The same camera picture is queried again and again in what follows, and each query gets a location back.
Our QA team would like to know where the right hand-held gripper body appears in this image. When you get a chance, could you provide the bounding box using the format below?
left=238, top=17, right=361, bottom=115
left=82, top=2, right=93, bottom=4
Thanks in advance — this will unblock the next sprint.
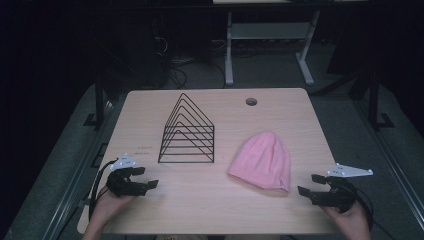
left=309, top=162, right=374, bottom=214

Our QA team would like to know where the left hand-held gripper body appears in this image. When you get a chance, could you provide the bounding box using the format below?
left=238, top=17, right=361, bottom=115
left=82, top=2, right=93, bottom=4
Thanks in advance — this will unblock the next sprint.
left=106, top=152, right=149, bottom=198

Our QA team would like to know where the pink knit beanie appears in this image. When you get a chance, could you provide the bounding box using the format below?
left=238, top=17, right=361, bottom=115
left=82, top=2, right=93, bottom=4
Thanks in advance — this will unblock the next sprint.
left=227, top=130, right=292, bottom=194

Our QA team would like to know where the black wire file rack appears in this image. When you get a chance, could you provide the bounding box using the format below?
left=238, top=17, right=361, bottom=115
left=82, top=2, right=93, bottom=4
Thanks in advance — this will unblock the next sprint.
left=157, top=92, right=215, bottom=164

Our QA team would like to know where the person's left hand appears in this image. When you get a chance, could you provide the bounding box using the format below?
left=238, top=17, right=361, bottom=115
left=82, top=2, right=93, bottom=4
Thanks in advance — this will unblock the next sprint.
left=92, top=185, right=138, bottom=232

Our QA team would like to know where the person's right hand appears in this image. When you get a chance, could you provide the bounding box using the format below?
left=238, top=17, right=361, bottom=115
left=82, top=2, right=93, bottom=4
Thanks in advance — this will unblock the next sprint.
left=320, top=200, right=372, bottom=240

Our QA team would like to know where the black metal stand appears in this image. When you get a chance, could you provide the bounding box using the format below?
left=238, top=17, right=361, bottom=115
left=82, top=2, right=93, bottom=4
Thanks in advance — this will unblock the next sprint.
left=83, top=59, right=116, bottom=128
left=364, top=66, right=395, bottom=130

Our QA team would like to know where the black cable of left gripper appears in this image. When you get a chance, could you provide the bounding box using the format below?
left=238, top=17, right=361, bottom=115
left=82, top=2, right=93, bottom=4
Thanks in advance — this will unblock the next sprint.
left=88, top=159, right=118, bottom=221

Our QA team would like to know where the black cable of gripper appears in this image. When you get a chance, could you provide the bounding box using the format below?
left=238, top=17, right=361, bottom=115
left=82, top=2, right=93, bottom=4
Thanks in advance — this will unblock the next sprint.
left=88, top=159, right=118, bottom=221
left=343, top=179, right=398, bottom=240

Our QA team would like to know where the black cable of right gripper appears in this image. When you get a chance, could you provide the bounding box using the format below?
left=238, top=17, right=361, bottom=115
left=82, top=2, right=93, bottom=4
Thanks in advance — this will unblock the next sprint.
left=343, top=179, right=398, bottom=240

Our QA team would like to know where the tangle of floor cables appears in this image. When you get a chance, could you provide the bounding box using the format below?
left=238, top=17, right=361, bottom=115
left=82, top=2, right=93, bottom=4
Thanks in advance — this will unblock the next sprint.
left=153, top=33, right=228, bottom=89

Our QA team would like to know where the white metal desk frame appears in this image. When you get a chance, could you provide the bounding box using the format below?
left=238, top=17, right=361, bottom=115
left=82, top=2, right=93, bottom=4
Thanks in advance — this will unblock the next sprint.
left=224, top=9, right=321, bottom=88

